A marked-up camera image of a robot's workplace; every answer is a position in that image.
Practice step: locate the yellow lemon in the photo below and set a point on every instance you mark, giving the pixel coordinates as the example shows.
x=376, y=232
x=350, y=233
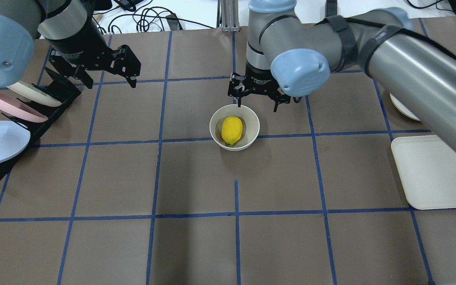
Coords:
x=231, y=130

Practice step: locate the cream plate in rack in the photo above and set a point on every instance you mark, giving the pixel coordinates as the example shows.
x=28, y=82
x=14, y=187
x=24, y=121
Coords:
x=34, y=94

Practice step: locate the white ceramic bowl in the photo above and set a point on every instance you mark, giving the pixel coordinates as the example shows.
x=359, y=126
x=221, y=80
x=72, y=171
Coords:
x=251, y=126

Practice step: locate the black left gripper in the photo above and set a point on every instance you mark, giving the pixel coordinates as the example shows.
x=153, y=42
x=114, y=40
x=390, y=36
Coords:
x=80, y=44

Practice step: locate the aluminium frame post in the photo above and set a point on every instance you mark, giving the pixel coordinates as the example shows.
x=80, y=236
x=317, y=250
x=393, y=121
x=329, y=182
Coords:
x=228, y=15

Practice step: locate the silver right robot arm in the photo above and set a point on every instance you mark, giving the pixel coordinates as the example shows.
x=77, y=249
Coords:
x=285, y=60

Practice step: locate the cream rectangular tray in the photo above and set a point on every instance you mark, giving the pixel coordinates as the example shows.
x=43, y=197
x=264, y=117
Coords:
x=427, y=170

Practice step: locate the pink plate in rack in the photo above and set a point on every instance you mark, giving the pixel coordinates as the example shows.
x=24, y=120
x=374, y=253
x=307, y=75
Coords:
x=20, y=110

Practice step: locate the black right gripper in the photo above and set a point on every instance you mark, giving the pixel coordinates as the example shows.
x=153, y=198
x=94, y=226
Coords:
x=258, y=78

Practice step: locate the cream round plate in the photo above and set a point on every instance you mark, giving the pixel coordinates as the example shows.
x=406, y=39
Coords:
x=403, y=109

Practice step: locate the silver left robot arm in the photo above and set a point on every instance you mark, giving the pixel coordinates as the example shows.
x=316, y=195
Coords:
x=21, y=21

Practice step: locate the black plate rack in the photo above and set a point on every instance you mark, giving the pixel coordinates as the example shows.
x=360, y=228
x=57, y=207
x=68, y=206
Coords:
x=61, y=89

